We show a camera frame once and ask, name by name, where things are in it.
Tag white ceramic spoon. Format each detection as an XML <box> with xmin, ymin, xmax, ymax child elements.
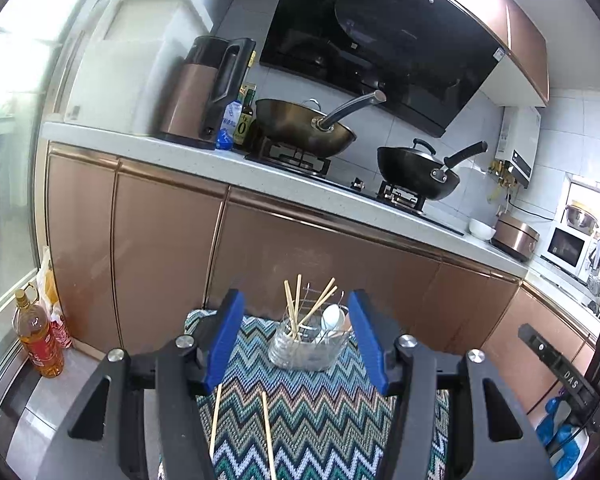
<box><xmin>321</xmin><ymin>304</ymin><xmax>346</xmax><ymax>333</ymax></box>
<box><xmin>325</xmin><ymin>325</ymin><xmax>351</xmax><ymax>339</ymax></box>

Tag wooden chopstick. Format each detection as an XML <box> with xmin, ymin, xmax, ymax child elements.
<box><xmin>261</xmin><ymin>391</ymin><xmax>277</xmax><ymax>480</ymax></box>
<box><xmin>284</xmin><ymin>280</ymin><xmax>298</xmax><ymax>339</ymax></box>
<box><xmin>209</xmin><ymin>384</ymin><xmax>223</xmax><ymax>462</ymax></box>
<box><xmin>300</xmin><ymin>278</ymin><xmax>337</xmax><ymax>324</ymax></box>
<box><xmin>294</xmin><ymin>273</ymin><xmax>302</xmax><ymax>330</ymax></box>
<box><xmin>302</xmin><ymin>285</ymin><xmax>339</xmax><ymax>323</ymax></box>

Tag blue gloved hand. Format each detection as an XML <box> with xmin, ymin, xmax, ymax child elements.
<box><xmin>535</xmin><ymin>393</ymin><xmax>590</xmax><ymax>480</ymax></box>

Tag zigzag patterned cloth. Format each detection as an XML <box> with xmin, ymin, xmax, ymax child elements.
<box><xmin>157</xmin><ymin>309</ymin><xmax>451</xmax><ymax>480</ymax></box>

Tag copper lower cabinets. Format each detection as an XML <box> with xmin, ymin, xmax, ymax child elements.
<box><xmin>45</xmin><ymin>143</ymin><xmax>594</xmax><ymax>410</ymax></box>

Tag white bowl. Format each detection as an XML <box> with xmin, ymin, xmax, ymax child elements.
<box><xmin>468</xmin><ymin>218</ymin><xmax>495</xmax><ymax>242</ymax></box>

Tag orange cooking oil bottle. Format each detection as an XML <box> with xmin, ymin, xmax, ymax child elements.
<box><xmin>12</xmin><ymin>282</ymin><xmax>64</xmax><ymax>378</ymax></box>

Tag white microwave oven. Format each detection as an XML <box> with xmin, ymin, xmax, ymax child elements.
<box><xmin>541</xmin><ymin>222</ymin><xmax>595</xmax><ymax>278</ymax></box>

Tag copper rice cooker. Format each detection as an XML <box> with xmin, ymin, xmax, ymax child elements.
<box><xmin>490</xmin><ymin>214</ymin><xmax>540</xmax><ymax>262</ymax></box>

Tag steel mixing bowl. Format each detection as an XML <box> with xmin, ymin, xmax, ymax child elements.
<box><xmin>565</xmin><ymin>204</ymin><xmax>597</xmax><ymax>235</ymax></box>

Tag black wok with lid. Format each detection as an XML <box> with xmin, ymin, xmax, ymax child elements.
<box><xmin>377</xmin><ymin>139</ymin><xmax>488</xmax><ymax>200</ymax></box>

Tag black gas stove top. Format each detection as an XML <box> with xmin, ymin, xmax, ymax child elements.
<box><xmin>245</xmin><ymin>138</ymin><xmax>465</xmax><ymax>236</ymax></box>

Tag dark oil bottle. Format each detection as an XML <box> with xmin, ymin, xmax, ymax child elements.
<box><xmin>233</xmin><ymin>88</ymin><xmax>256</xmax><ymax>148</ymax></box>

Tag white gas water heater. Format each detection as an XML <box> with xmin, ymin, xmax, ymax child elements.
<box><xmin>494</xmin><ymin>106</ymin><xmax>541</xmax><ymax>188</ymax></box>

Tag blue white salt bag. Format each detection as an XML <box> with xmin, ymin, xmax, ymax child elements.
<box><xmin>216</xmin><ymin>101</ymin><xmax>242</xmax><ymax>151</ymax></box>

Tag white storage box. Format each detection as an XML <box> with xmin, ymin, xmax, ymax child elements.
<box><xmin>64</xmin><ymin>0</ymin><xmax>213</xmax><ymax>136</ymax></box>

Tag copper electric kettle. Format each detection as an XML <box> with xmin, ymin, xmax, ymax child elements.
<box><xmin>157</xmin><ymin>35</ymin><xmax>257</xmax><ymax>150</ymax></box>

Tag black range hood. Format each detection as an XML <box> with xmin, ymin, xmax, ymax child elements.
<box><xmin>261</xmin><ymin>0</ymin><xmax>505</xmax><ymax>138</ymax></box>

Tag wire utensil holder basket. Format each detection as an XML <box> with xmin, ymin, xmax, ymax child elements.
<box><xmin>268</xmin><ymin>283</ymin><xmax>353</xmax><ymax>372</ymax></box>

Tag bronze wok with handle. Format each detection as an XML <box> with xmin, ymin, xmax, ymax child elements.
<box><xmin>256</xmin><ymin>90</ymin><xmax>387</xmax><ymax>158</ymax></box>

